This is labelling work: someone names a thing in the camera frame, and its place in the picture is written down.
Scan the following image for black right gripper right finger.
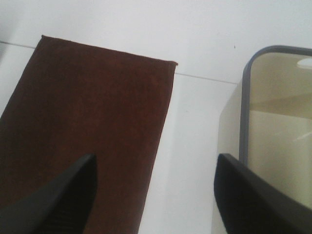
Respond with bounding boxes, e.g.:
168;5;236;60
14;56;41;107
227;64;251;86
214;154;312;234

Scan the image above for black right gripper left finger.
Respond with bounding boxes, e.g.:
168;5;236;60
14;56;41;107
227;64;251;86
0;154;98;234

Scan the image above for brown towel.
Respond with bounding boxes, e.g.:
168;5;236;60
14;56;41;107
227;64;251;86
0;36;176;234

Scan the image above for beige bin with grey rim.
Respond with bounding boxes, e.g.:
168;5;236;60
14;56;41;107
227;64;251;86
211;45;312;234

